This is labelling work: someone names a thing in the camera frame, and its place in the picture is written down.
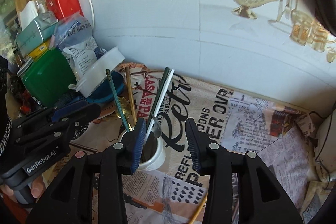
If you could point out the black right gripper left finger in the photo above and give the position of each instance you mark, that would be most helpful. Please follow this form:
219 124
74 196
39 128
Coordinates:
68 199

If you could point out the yellow bamboo chopstick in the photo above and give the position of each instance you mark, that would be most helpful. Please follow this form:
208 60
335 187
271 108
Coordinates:
199 209

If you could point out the gold metal spoon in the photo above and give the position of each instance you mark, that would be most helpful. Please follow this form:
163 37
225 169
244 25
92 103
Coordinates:
125 107

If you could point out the dark green chopstick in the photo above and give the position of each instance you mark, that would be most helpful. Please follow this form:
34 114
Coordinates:
158 96

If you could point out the blue green patterned chopstick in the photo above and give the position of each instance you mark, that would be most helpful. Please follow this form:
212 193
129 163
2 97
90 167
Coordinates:
116 99

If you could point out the brown wooden chopstick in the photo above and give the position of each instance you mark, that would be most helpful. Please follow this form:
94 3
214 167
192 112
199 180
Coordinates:
130 92

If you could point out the left hand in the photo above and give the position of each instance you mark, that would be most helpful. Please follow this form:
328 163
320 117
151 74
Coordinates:
27 194

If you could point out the white plastic cup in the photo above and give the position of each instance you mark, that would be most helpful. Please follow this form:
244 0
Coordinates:
154 154

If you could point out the green container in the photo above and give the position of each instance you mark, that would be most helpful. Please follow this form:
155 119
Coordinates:
48 77

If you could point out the newspaper print table cloth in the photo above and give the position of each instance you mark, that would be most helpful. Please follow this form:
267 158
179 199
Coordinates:
238 122

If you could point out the blue bowl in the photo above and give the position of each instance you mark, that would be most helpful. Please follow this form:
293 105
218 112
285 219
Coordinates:
103 94

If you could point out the white plastic bag package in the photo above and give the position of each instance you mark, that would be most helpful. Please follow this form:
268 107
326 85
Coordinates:
73 36

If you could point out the teal tissue box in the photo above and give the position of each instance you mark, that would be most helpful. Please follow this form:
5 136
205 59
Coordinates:
37 32

